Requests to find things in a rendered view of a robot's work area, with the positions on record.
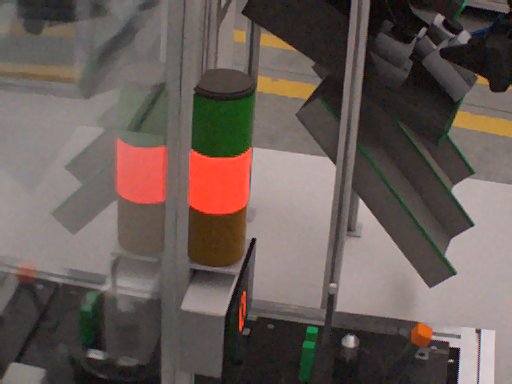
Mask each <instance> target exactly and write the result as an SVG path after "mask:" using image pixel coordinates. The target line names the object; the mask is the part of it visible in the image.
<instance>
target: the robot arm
mask: <svg viewBox="0 0 512 384"><path fill-rule="evenodd" d="M506 1H507V3H508V5H509V7H510V11H509V12H508V15H510V16H512V0H506ZM469 35H470V36H471V37H472V36H476V37H478V38H480V40H478V41H477V42H469V43H466V44H458V45H455V46H451V47H450V46H448V47H445V48H441V49H440V50H439V52H440V57H441V58H442V59H444V60H446V61H450V62H452V63H454V64H457V65H458V66H461V67H462V68H465V69H466V70H469V71H471V72H474V73H475V74H478V75H480V76H481V77H483V78H484V79H486V80H488V82H489V86H490V91H491V92H494V93H504V92H505V91H506V90H508V87H509V86H511V84H512V19H505V18H504V14H503V13H501V15H499V16H498V18H497V19H496V20H495V22H493V24H492V25H491V26H489V27H488V28H483V29H481V30H476V31H474V32H471V33H470V32H469Z"/></svg>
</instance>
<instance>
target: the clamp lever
mask: <svg viewBox="0 0 512 384"><path fill-rule="evenodd" d="M396 336H397V337H399V338H401V339H404V340H406V341H407V342H408V343H407V344H406V347H405V348H404V349H403V350H402V351H401V353H400V354H399V356H398V358H397V359H396V360H395V361H394V362H393V364H392V365H391V367H390V368H389V370H388V375H387V377H388V378H389V379H391V380H397V379H398V378H399V375H400V374H401V373H402V372H403V370H404V369H405V368H406V367H407V365H408V363H410V361H411V360H412V359H413V357H414V355H415V354H416V353H417V351H419V349H420V348H421V347H422V348H425V347H426V345H427V344H428V343H429V342H430V341H431V339H432V336H433V329H432V328H431V327H429V326H427V325H426V324H424V323H423V324H422V323H420V322H419V323H417V324H416V325H415V328H414V329H413V330H412V331H409V330H408V329H406V328H404V327H401V326H399V328H398V329H397V335H396Z"/></svg>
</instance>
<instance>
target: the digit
mask: <svg viewBox="0 0 512 384"><path fill-rule="evenodd" d="M248 280H249V268H248V270H247V273H246V276H245V278H244V284H243V286H242V289H241V291H240V294H239V300H238V314H237V318H238V328H237V342H236V349H237V347H238V344H239V339H240V337H241V333H242V331H243V328H244V325H245V323H246V306H247V293H248Z"/></svg>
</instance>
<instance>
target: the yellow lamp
mask: <svg viewBox="0 0 512 384"><path fill-rule="evenodd" d="M247 207H248V202H247V203H246V205H245V206H244V207H243V208H241V209H239V210H237V211H235V212H233V213H228V214H209V213H205V212H202V211H200V210H198V209H196V208H194V207H189V220H188V247H187V256H188V257H189V258H191V259H193V260H194V261H195V262H197V263H199V264H202V265H205V266H210V267H222V266H227V265H231V264H233V263H235V262H236V261H238V260H241V258H242V257H243V256H244V249H245V234H246V221H247Z"/></svg>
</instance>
